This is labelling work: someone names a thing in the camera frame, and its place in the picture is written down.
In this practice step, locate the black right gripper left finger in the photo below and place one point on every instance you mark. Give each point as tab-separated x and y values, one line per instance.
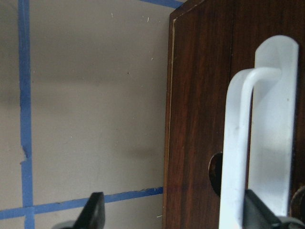
92	215

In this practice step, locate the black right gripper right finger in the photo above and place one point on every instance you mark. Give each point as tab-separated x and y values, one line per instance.
256	215

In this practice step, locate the wooden drawer with white handle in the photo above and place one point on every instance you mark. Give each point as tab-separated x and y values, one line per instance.
259	131

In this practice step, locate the dark wooden drawer cabinet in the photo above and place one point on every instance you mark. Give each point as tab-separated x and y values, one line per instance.
209	42

